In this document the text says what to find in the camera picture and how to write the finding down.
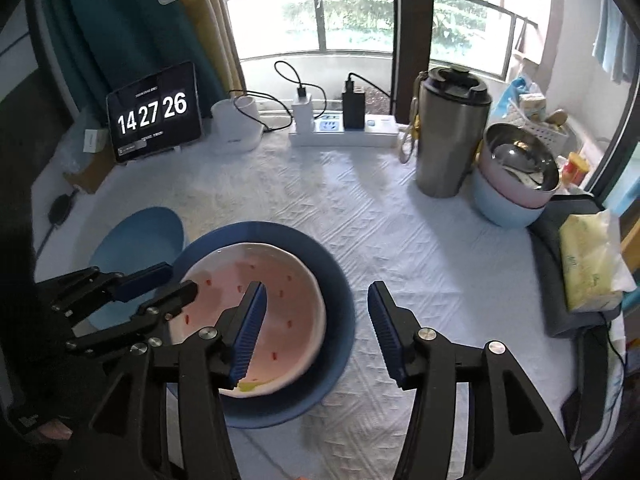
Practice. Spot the black tablet with clock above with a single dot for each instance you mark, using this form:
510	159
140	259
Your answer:
150	110

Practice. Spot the steel tumbler with black lid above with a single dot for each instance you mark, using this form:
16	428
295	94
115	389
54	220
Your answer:
445	150

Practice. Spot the black round charging pad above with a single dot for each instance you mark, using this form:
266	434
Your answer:
60	210

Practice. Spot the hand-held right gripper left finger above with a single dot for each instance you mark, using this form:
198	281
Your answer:
247	335

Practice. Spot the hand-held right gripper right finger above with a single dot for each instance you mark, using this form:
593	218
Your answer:
387	335

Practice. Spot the steel bowl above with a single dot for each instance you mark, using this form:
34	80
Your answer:
500	135

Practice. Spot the white power strip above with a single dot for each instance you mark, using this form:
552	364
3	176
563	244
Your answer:
345	137

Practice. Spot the teal curtain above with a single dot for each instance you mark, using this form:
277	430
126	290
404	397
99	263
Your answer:
125	25

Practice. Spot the light blue hanging towel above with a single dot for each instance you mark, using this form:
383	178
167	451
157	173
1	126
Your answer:
615	45

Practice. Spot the grey bag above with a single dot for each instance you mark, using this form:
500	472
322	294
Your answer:
547	270

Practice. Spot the cardboard box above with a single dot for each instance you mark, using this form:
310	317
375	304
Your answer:
90	175

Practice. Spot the blue plate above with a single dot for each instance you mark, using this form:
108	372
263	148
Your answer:
135	245

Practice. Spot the small white box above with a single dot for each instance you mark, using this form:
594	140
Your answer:
95	141

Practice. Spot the dark window frame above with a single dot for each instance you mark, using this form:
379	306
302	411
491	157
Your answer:
412	35

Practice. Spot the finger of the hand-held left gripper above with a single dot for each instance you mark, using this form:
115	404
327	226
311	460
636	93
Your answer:
145	277
160	305

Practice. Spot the light blue bowl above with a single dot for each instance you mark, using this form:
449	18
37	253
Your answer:
500	215

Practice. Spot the yellow tissue pack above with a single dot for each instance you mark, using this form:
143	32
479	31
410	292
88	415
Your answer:
590	260

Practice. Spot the person's left hand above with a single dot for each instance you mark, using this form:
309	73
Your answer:
54	430

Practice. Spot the blue bag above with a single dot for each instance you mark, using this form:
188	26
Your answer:
510	97

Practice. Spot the large blue bowl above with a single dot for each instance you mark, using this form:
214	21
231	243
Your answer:
332	310

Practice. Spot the balcony railing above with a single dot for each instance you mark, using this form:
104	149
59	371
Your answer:
321	15

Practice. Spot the white plastic basket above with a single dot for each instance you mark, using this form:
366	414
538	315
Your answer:
545	135

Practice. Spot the black charger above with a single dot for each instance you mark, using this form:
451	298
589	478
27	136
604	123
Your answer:
354	107

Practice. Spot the pastel pink bowl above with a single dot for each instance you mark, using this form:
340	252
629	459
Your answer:
500	192

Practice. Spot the white charger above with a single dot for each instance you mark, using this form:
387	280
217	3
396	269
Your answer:
302	115

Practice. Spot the printed carton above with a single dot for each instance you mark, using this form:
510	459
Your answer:
532	105

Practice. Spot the clear plastic bag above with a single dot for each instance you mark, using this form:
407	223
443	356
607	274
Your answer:
75	130

